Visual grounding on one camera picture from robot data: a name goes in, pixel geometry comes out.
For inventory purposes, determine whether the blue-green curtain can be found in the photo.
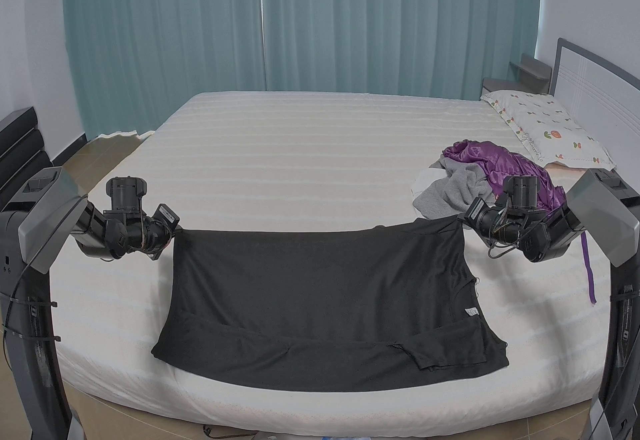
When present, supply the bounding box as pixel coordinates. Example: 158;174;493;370
262;0;543;100
62;0;268;139

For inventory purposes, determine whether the white garment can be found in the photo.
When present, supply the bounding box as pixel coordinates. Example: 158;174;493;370
411;169;443;196

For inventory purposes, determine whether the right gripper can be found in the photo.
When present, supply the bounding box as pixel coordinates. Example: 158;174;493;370
463;198;502;243

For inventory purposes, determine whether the black T-shirt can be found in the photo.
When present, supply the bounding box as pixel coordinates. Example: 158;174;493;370
151;217;510;391

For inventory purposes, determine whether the grey bedside table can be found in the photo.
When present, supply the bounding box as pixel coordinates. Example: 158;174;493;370
481;53;553;96

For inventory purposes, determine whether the purple satin garment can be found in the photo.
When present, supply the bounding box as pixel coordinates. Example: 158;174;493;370
445;139;598;306

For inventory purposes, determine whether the black chest of drawers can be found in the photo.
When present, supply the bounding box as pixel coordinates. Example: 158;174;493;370
0;107;53;196

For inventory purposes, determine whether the white printed pillow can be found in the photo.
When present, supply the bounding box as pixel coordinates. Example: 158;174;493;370
481;91;617;171

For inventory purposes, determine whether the grey garment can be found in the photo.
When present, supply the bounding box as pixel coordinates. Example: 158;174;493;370
412;159;496;219

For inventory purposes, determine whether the bed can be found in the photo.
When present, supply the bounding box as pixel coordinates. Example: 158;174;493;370
50;38;640;431

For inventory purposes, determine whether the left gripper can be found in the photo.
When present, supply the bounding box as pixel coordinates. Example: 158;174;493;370
145;203;182;250

